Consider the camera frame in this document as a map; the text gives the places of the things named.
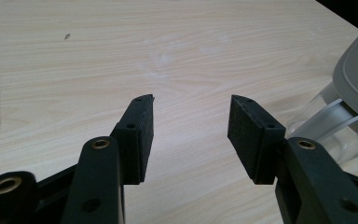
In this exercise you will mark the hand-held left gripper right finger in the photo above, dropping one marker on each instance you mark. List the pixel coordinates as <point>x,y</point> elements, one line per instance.
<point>250,140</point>

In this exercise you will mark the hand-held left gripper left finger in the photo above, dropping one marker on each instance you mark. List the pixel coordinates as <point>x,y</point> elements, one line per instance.
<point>136,140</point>

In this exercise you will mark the clear jar with grey lid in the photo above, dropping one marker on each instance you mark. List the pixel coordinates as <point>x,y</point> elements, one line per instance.
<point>355,77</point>

